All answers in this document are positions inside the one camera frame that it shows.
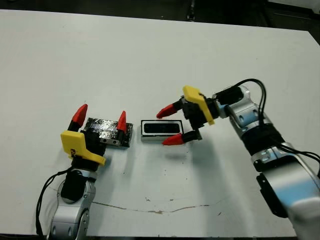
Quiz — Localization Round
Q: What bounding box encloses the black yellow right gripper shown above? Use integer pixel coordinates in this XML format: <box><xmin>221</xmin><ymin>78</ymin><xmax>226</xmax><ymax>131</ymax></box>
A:
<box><xmin>156</xmin><ymin>85</ymin><xmax>216</xmax><ymax>147</ymax></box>

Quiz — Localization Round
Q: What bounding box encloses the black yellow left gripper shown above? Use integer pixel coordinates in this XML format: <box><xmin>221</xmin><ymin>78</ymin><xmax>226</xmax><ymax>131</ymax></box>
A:
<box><xmin>60</xmin><ymin>103</ymin><xmax>128</xmax><ymax>172</ymax></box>

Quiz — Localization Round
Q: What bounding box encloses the black foil-wrapped block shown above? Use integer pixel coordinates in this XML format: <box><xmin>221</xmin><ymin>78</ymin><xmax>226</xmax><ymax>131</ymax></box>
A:
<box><xmin>83</xmin><ymin>116</ymin><xmax>134</xmax><ymax>149</ymax></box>

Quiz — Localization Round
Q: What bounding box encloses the black wheeled stand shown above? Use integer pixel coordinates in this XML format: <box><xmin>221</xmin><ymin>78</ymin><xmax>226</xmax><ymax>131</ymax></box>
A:
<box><xmin>186</xmin><ymin>0</ymin><xmax>197</xmax><ymax>22</ymax></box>

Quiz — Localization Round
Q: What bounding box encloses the white furniture panel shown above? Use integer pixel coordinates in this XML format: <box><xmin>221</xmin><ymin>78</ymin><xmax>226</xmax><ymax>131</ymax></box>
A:
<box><xmin>267</xmin><ymin>0</ymin><xmax>320</xmax><ymax>12</ymax></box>

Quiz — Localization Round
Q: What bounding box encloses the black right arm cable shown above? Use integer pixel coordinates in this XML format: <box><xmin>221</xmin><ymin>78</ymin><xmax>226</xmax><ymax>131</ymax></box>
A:
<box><xmin>233</xmin><ymin>78</ymin><xmax>320</xmax><ymax>164</ymax></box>

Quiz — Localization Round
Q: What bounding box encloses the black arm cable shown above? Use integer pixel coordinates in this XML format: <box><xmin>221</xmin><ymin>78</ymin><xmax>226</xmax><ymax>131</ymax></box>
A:
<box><xmin>233</xmin><ymin>78</ymin><xmax>320</xmax><ymax>164</ymax></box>
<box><xmin>35</xmin><ymin>169</ymin><xmax>76</xmax><ymax>236</ymax></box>

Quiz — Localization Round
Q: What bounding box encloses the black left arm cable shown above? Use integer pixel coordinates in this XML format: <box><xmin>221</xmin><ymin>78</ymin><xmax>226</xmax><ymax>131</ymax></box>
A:
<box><xmin>35</xmin><ymin>169</ymin><xmax>76</xmax><ymax>236</ymax></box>

